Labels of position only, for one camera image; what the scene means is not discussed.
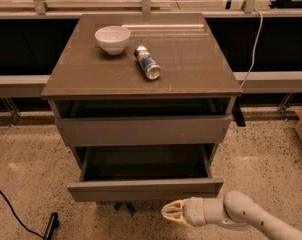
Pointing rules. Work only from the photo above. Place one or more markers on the white ceramic bowl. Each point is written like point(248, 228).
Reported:
point(113, 39)

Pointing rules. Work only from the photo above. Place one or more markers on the grey top drawer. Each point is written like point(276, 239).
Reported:
point(81, 132)

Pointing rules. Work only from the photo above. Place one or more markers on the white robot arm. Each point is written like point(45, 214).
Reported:
point(235, 211)

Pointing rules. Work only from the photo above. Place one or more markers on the black plug device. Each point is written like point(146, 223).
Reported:
point(52, 225)

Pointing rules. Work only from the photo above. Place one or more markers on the grey drawer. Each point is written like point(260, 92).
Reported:
point(136, 173)
point(81, 132)

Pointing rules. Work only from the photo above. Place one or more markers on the grey drawer cabinet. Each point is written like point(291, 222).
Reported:
point(195, 78)

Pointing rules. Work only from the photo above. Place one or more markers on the metal railing frame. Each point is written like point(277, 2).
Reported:
point(29, 28)

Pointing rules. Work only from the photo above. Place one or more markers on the blue silver drink can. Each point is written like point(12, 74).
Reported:
point(148, 65)

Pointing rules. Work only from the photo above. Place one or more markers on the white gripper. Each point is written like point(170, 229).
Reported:
point(195, 210)

